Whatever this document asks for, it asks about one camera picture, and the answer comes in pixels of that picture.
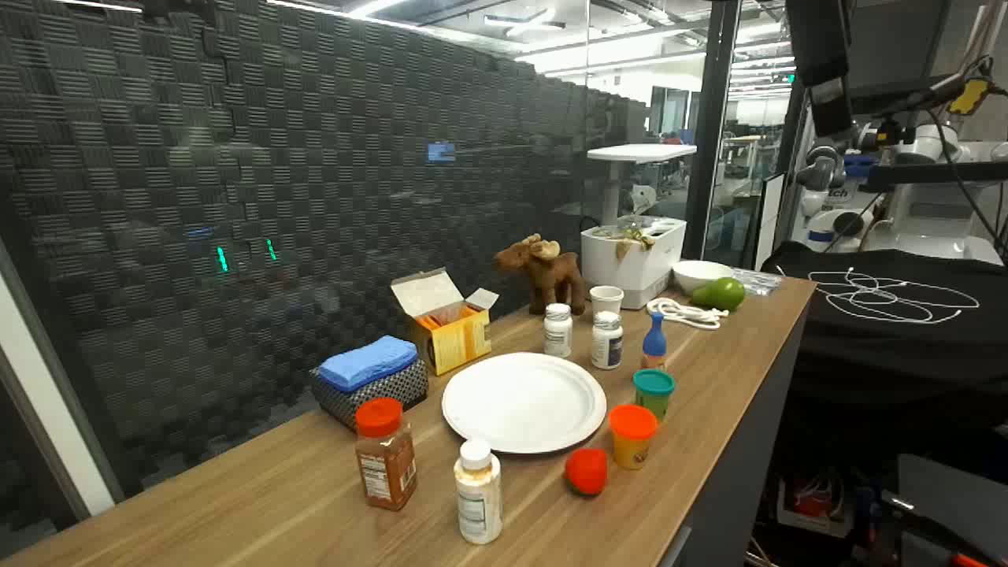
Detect small white pill bottle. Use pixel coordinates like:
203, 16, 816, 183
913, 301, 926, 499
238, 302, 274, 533
543, 301, 576, 358

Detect white bottle with blue label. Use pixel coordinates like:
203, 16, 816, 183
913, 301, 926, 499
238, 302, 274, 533
588, 309, 628, 372

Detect green tub with teal lid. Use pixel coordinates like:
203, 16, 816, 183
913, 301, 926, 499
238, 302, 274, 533
631, 367, 678, 424

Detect yellow tub with orange lid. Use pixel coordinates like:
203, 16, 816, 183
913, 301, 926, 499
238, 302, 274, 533
609, 404, 661, 474

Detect tall white pill bottle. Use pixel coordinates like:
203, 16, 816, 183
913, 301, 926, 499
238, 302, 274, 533
450, 434, 506, 548

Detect white paper plate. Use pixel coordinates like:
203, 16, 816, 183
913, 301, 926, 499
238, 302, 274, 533
439, 351, 610, 458

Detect open yellow cardboard box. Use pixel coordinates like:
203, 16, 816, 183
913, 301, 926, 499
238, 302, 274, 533
387, 266, 504, 377

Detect white indoor planter with lamp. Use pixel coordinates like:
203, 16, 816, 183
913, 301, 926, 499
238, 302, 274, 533
579, 143, 700, 312

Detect dried brown plant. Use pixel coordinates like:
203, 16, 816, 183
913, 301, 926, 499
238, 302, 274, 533
610, 221, 661, 261

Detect blue cap sauce bottle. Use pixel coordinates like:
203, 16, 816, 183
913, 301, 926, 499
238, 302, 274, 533
640, 309, 671, 372

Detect blue sponge cloth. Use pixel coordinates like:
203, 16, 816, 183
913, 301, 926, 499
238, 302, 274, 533
313, 333, 422, 397

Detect grey woven basket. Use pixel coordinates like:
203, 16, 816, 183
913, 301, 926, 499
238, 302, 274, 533
308, 355, 431, 431

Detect white bowl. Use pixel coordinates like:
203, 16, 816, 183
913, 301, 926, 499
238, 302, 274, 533
671, 260, 740, 301

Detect red plush ball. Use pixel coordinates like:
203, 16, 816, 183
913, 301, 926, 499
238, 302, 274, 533
560, 446, 613, 502

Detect green avocado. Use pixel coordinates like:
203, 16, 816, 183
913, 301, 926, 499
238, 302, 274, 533
685, 273, 748, 316

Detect spice jar with orange lid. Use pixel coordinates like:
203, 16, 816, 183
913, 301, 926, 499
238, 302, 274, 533
354, 394, 422, 514

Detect clear plastic sheet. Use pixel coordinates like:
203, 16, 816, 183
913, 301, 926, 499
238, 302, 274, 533
735, 266, 783, 301

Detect black vertical pillar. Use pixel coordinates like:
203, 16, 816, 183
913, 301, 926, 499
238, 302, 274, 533
679, 0, 744, 261

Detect black cloth cover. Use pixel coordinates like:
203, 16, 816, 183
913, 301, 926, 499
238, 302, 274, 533
759, 240, 1008, 424

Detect black metal bar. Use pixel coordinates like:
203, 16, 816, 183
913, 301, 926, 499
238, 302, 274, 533
860, 159, 1008, 195

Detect grey monitor panel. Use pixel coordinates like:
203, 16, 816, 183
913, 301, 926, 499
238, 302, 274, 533
848, 0, 955, 107

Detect yellow tag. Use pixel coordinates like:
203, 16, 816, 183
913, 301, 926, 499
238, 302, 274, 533
948, 75, 996, 121

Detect white cable bundle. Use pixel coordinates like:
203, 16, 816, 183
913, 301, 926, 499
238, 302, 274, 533
643, 298, 727, 333

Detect thin white cable loops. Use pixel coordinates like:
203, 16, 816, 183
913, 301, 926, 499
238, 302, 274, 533
806, 266, 981, 327

